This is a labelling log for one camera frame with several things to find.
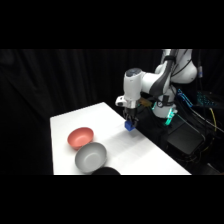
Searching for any yellow cable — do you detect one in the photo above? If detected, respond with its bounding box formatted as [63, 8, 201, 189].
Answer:
[207, 106, 218, 133]

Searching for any grey bowl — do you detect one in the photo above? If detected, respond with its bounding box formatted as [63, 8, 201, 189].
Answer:
[74, 141, 108, 175]

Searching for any black bowl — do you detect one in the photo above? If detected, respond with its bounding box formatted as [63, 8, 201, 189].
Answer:
[91, 166, 121, 176]

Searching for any black curtain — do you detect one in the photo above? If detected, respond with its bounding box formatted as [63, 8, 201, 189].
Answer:
[0, 49, 224, 176]

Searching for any black cloth cover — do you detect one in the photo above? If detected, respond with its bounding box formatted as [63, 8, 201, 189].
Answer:
[135, 105, 169, 149]

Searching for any teal lit electronics board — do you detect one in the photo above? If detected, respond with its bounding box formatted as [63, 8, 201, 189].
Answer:
[195, 90, 216, 109]

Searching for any blue cable bracket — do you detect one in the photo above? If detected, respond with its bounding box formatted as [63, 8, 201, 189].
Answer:
[176, 87, 194, 109]

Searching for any blue cube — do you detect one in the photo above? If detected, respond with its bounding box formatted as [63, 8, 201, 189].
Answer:
[124, 120, 136, 132]

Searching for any green base light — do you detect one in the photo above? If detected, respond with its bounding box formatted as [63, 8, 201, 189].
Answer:
[151, 101, 178, 126]

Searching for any pink bowl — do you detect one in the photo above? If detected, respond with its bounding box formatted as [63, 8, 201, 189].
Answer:
[67, 126, 95, 151]

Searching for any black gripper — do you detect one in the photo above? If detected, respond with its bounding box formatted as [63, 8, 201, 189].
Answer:
[123, 99, 140, 130]

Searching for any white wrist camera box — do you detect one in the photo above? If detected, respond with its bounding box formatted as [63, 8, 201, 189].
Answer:
[115, 95, 126, 108]

